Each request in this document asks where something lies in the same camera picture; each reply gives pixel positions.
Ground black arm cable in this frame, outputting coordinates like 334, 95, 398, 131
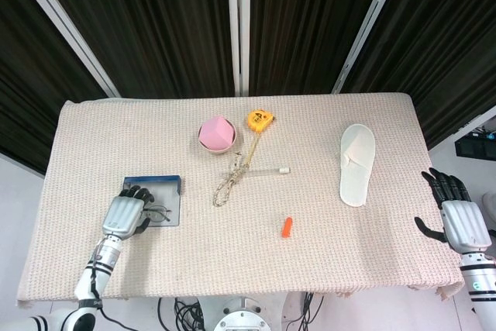
88, 253, 133, 331

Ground black cable bundle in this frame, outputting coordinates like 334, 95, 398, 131
286, 291, 326, 331
157, 295, 206, 331

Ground beige woven tablecloth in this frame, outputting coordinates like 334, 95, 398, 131
15, 92, 467, 309

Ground braided knotted rope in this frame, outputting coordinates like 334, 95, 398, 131
212, 129, 261, 208

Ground white disposable slipper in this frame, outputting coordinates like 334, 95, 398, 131
339, 123, 377, 208

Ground yellow tape measure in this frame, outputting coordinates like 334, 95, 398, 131
246, 109, 277, 133

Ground black curtain panel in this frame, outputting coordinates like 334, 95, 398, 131
33, 0, 237, 99
343, 0, 496, 152
247, 0, 391, 95
0, 0, 109, 177

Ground beige bowl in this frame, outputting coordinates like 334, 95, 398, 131
198, 119, 239, 155

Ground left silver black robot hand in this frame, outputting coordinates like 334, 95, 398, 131
100, 186, 156, 240

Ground clear tube with white cap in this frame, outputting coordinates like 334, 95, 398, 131
222, 167, 291, 177

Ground pink foam block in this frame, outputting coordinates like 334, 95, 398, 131
198, 115, 236, 150

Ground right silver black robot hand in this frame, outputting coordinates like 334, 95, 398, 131
413, 167, 492, 255

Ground white metal frame post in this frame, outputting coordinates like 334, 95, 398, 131
331, 0, 408, 95
6, 0, 122, 98
226, 0, 252, 96

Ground black-framed eyeglasses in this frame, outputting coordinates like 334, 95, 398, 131
141, 206, 173, 226

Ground blue glasses box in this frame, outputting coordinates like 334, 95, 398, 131
122, 174, 182, 228

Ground grey round robot base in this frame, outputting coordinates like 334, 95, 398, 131
195, 294, 290, 331

